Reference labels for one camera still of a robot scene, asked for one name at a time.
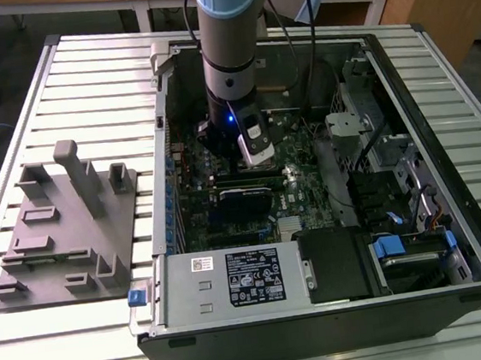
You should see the silver metal drive cage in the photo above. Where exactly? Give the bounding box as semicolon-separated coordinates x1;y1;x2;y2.
318;52;424;180

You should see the black graphics card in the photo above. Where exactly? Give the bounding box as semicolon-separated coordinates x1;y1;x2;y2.
217;184;277;230

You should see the black hard disk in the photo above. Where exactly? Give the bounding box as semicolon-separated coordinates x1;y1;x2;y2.
379;251;451;296

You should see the coloured wire bundle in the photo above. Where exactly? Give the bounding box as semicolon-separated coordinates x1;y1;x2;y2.
421;203;451;233

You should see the blue disk carrier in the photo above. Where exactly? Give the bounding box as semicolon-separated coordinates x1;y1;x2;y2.
369;228;460;270

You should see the silver chipset heatsink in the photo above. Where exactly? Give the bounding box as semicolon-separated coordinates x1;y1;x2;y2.
279;214;305;233

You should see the grey parts rack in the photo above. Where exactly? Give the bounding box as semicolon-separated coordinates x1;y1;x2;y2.
0;133;151;310

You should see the grey power supply unit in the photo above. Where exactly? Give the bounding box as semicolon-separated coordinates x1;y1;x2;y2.
156;239;313;327

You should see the grey flat strip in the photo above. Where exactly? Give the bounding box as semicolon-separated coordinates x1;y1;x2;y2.
309;133;360;231

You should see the green RAM stick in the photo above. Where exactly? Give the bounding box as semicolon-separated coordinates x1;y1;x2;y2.
216;174;288;193

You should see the blue case latch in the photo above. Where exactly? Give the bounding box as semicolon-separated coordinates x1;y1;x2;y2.
127;287;148;308

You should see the green motherboard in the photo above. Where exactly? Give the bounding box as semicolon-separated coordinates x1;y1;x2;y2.
163;103;351;256

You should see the black PC case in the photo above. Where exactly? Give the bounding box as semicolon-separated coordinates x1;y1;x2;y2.
99;7;481;360

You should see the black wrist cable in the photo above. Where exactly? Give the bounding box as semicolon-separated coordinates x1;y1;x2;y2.
296;0;328;112

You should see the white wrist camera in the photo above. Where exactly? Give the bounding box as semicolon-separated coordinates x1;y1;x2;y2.
233;109;277;171

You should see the grey case latch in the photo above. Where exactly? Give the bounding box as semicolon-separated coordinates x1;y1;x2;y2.
147;39;183;90

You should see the black fan shroud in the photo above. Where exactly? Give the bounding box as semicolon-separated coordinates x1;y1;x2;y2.
293;221;385;308

